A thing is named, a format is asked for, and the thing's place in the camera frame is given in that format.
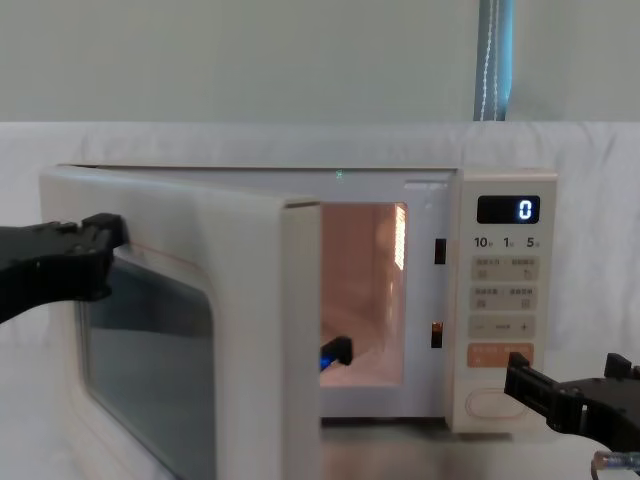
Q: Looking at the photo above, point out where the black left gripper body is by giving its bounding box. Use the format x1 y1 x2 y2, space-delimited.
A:
0 223 76 327

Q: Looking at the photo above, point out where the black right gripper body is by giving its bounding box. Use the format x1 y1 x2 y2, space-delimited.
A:
558 375 640 452

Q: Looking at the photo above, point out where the oven control panel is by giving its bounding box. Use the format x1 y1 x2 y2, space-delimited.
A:
448 171 559 434

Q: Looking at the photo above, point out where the cream oven door with window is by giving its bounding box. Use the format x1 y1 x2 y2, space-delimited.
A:
38 164 323 480

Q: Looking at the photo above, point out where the glass oven plate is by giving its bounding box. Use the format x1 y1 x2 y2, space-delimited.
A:
320 344 404 388

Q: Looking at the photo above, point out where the cream microwave oven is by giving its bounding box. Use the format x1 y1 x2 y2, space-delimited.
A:
38 163 559 480

